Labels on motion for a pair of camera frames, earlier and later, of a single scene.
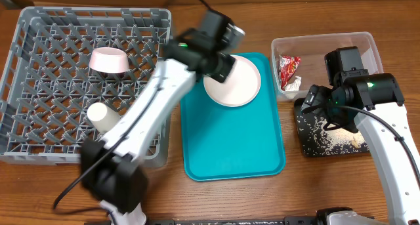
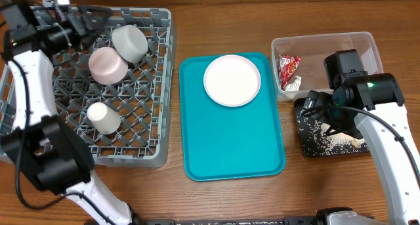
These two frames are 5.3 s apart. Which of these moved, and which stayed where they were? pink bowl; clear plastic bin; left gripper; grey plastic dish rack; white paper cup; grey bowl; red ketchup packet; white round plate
Moved: pink bowl; grey bowl; left gripper
Stayed: white paper cup; red ketchup packet; clear plastic bin; grey plastic dish rack; white round plate
